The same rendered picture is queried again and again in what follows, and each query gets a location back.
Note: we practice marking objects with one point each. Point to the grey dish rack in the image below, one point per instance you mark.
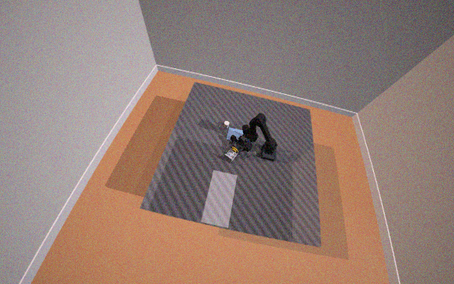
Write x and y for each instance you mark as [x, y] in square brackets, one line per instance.
[230, 156]

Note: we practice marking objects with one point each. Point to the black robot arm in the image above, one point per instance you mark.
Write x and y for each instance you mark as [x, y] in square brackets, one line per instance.
[260, 120]

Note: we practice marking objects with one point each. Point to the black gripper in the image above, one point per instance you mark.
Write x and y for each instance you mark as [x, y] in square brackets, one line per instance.
[244, 148]

